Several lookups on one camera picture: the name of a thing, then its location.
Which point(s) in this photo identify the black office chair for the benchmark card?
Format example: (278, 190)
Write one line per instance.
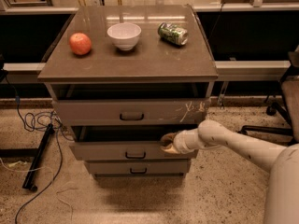
(289, 84)

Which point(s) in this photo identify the white ceramic bowl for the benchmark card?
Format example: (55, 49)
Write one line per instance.
(124, 36)

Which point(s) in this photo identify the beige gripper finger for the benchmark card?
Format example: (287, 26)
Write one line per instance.
(168, 138)
(168, 149)

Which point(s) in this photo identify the green soda can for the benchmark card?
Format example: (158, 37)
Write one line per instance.
(173, 33)

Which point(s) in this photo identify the red apple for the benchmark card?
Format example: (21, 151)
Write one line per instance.
(80, 44)

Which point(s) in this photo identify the grey drawer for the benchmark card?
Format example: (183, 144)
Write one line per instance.
(125, 143)
(163, 167)
(131, 112)

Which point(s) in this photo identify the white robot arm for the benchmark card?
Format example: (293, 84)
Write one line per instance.
(282, 163)

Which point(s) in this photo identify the grey bottom drawer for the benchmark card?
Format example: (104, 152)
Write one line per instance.
(163, 167)

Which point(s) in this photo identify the black wheeled stand leg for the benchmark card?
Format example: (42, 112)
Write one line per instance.
(29, 179)

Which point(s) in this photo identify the grey drawer cabinet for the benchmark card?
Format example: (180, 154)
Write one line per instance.
(153, 69)

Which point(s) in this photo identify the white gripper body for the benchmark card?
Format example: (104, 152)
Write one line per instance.
(179, 143)

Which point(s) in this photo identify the grey top drawer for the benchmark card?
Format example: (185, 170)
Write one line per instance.
(131, 112)

